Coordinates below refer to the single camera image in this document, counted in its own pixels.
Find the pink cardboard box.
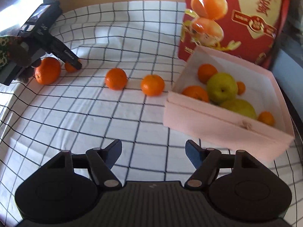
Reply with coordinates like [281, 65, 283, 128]
[163, 45, 295, 162]

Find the large orange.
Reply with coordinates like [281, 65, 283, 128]
[35, 57, 61, 85]

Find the small tangerine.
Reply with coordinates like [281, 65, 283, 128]
[236, 81, 246, 95]
[257, 111, 275, 126]

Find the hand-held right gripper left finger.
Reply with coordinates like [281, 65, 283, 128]
[48, 139, 123, 187]

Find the dark printed box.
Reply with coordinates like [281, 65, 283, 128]
[285, 0, 303, 50]

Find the person's left hand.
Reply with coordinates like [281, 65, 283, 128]
[8, 37, 42, 84]

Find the white checkered cloth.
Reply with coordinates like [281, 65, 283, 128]
[0, 0, 303, 227]

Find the red printed gift bag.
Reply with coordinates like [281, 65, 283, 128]
[178, 0, 293, 69]

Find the green pear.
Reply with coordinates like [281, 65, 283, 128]
[220, 99, 257, 120]
[206, 73, 238, 104]

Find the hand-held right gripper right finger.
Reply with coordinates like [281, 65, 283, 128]
[185, 139, 258, 188]

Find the grey panel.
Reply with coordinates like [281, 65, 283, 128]
[271, 45, 303, 100]

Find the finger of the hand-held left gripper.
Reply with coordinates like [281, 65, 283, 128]
[57, 44, 83, 70]

